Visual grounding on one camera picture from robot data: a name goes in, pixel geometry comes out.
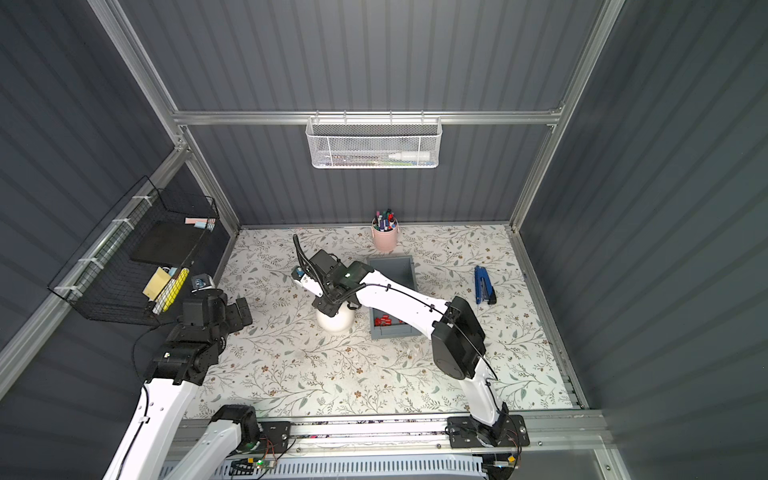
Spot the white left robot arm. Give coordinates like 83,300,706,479
104,288,261,479

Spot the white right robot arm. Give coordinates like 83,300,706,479
291,235,517,447

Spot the white dome with screws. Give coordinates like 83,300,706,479
315,304,355,334

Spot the grey plastic bin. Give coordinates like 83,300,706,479
365,256,421,340

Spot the pink pen cup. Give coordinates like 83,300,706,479
371,209,399,253

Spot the blue stapler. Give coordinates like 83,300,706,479
474,266,497,305

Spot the white marker in basket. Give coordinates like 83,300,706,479
388,151,431,163

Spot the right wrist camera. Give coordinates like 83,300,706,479
291,266,323,297

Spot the black wire wall basket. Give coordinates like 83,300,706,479
48,178,219,326

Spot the white wire wall basket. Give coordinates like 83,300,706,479
305,118,443,170

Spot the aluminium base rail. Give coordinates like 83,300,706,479
203,410,607,457

